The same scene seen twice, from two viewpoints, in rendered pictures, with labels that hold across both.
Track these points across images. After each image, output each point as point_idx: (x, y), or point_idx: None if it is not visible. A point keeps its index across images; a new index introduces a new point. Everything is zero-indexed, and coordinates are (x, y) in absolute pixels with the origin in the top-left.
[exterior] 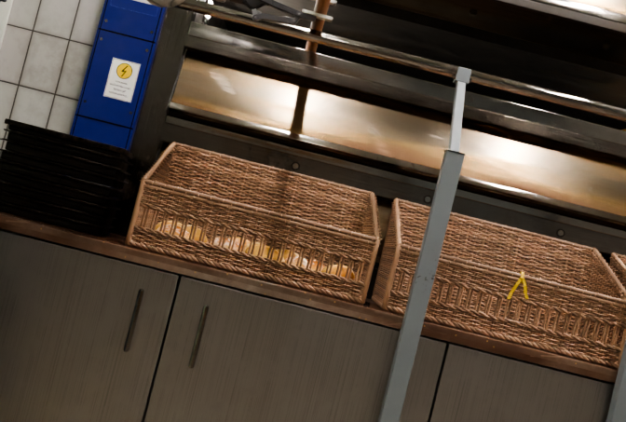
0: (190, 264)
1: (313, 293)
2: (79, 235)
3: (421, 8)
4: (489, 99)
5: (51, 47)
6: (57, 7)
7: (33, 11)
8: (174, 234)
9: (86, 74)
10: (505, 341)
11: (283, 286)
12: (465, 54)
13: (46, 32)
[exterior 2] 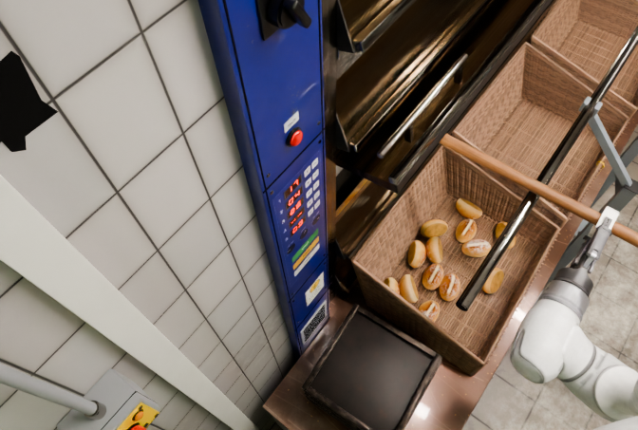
0: (509, 346)
1: (546, 281)
2: (471, 412)
3: None
4: None
5: (252, 341)
6: (241, 332)
7: (225, 357)
8: (436, 316)
9: (291, 318)
10: (589, 190)
11: (537, 296)
12: None
13: (242, 345)
